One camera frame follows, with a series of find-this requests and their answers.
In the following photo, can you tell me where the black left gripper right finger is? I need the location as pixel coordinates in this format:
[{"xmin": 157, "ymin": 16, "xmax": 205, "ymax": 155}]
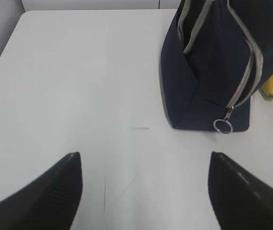
[{"xmin": 209, "ymin": 152, "xmax": 273, "ymax": 230}]

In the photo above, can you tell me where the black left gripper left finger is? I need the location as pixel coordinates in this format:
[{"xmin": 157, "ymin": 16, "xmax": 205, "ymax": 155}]
[{"xmin": 0, "ymin": 152, "xmax": 82, "ymax": 230}]

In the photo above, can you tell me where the navy insulated lunch bag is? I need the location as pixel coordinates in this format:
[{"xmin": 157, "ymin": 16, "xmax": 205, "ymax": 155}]
[{"xmin": 160, "ymin": 0, "xmax": 273, "ymax": 134}]

